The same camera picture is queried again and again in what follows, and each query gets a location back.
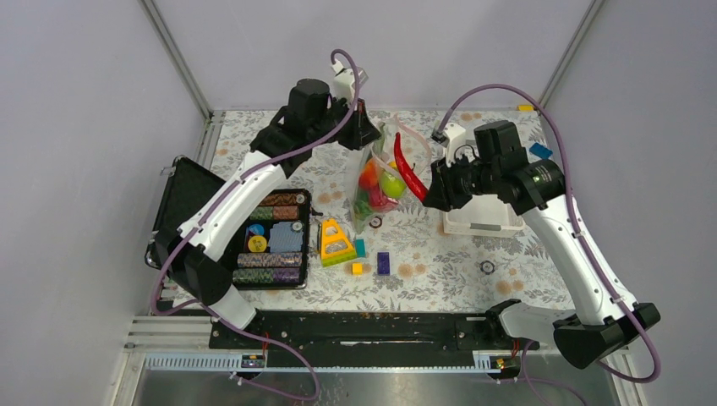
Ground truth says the red apple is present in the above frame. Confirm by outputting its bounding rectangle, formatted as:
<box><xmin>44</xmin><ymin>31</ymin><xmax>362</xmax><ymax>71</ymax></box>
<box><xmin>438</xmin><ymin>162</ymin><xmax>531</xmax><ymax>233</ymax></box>
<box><xmin>368</xmin><ymin>186</ymin><xmax>398</xmax><ymax>213</ymax></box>

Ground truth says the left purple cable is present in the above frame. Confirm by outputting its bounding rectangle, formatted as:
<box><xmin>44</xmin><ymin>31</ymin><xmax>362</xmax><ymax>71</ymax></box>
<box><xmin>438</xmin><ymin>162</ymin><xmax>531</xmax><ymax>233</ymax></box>
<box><xmin>149</xmin><ymin>49</ymin><xmax>361</xmax><ymax>402</ymax></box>

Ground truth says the yellow triangular toy block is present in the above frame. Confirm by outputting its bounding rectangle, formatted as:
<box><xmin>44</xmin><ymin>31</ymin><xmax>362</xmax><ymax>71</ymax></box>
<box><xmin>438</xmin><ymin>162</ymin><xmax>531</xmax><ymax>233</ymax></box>
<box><xmin>319</xmin><ymin>218</ymin><xmax>358</xmax><ymax>267</ymax></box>

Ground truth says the purple cable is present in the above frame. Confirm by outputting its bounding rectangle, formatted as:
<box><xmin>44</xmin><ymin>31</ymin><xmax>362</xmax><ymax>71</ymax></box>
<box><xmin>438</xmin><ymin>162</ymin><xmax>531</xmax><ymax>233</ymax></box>
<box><xmin>435</xmin><ymin>84</ymin><xmax>662</xmax><ymax>406</ymax></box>
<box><xmin>149</xmin><ymin>49</ymin><xmax>361</xmax><ymax>402</ymax></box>

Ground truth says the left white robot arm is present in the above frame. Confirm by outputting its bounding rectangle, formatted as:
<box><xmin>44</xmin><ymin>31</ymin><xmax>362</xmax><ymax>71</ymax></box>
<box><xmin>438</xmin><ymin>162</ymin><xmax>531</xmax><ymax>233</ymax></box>
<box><xmin>155</xmin><ymin>69</ymin><xmax>380</xmax><ymax>348</ymax></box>

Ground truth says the black poker chip case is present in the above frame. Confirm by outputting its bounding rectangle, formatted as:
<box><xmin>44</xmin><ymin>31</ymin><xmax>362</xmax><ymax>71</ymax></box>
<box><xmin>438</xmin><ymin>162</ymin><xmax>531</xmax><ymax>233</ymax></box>
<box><xmin>144</xmin><ymin>155</ymin><xmax>313</xmax><ymax>291</ymax></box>

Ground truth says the clear pink-dotted zip bag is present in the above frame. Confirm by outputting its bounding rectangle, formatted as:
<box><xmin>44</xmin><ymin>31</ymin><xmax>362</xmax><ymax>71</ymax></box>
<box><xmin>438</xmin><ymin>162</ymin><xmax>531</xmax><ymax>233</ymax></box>
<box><xmin>349</xmin><ymin>113</ymin><xmax>432</xmax><ymax>233</ymax></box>

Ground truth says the white plastic basket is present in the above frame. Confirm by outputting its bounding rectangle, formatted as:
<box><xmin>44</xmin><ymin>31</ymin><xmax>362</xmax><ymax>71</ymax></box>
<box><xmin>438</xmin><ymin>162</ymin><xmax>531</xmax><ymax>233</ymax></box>
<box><xmin>441</xmin><ymin>139</ymin><xmax>526</xmax><ymax>239</ymax></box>

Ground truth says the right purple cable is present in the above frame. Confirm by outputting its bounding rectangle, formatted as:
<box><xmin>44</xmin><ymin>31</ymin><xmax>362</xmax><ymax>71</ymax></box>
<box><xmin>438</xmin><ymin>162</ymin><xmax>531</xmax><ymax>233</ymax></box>
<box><xmin>435</xmin><ymin>84</ymin><xmax>662</xmax><ymax>406</ymax></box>

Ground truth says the green apple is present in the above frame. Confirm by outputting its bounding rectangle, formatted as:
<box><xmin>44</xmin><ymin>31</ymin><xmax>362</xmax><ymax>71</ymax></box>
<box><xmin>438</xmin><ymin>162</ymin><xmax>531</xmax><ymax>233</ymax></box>
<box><xmin>379</xmin><ymin>171</ymin><xmax>407</xmax><ymax>200</ymax></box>

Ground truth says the red chili pepper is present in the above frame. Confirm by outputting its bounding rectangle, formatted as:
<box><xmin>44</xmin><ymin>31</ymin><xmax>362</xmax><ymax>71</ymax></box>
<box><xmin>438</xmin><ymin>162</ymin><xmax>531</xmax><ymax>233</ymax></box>
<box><xmin>393</xmin><ymin>132</ymin><xmax>428</xmax><ymax>203</ymax></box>

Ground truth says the poker chip on mat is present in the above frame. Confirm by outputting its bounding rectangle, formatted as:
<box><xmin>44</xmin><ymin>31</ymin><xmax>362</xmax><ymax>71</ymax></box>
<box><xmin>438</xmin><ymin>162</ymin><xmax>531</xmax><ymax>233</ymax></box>
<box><xmin>479</xmin><ymin>261</ymin><xmax>495</xmax><ymax>275</ymax></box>

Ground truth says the long green cucumber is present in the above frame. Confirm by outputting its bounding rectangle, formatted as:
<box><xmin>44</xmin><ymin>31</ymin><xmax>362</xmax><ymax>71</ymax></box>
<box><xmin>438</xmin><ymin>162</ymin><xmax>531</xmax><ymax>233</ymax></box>
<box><xmin>352</xmin><ymin>190</ymin><xmax>375</xmax><ymax>222</ymax></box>

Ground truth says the small yellow cube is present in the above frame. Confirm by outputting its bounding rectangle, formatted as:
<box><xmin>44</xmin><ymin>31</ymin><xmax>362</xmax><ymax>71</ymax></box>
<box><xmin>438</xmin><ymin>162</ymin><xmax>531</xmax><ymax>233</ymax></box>
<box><xmin>351</xmin><ymin>262</ymin><xmax>364</xmax><ymax>276</ymax></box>

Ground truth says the blue lego brick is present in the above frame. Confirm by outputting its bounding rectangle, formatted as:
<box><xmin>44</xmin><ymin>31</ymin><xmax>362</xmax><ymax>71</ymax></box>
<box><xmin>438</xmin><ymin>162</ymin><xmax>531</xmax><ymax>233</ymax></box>
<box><xmin>528</xmin><ymin>142</ymin><xmax>554</xmax><ymax>160</ymax></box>

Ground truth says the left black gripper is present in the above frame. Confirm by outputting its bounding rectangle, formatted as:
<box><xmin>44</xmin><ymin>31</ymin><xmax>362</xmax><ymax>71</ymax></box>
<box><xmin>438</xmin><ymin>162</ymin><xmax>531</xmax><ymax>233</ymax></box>
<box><xmin>309</xmin><ymin>95</ymin><xmax>381</xmax><ymax>151</ymax></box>

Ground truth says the teal small block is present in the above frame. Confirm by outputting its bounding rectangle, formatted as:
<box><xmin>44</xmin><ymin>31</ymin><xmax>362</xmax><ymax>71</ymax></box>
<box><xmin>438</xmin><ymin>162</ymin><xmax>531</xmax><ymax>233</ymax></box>
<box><xmin>354</xmin><ymin>239</ymin><xmax>366</xmax><ymax>258</ymax></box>

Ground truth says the purple lego brick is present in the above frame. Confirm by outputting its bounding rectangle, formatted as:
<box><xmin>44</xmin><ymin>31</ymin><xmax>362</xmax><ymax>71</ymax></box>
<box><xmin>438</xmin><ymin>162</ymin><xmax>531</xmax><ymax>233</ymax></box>
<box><xmin>377</xmin><ymin>252</ymin><xmax>391</xmax><ymax>276</ymax></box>

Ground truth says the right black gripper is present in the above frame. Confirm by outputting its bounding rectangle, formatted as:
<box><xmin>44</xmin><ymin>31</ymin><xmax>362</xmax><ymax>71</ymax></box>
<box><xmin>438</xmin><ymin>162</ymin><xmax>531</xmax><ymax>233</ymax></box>
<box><xmin>422</xmin><ymin>151</ymin><xmax>500</xmax><ymax>211</ymax></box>

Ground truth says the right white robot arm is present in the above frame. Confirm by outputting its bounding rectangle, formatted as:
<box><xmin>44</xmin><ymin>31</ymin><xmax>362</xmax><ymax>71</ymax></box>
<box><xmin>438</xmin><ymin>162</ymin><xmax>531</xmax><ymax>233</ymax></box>
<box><xmin>421</xmin><ymin>120</ymin><xmax>660</xmax><ymax>369</ymax></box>

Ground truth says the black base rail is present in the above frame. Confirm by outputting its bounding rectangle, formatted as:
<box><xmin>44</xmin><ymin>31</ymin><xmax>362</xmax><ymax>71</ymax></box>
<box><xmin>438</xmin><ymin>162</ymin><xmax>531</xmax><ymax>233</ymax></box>
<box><xmin>210</xmin><ymin>310</ymin><xmax>540</xmax><ymax>369</ymax></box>

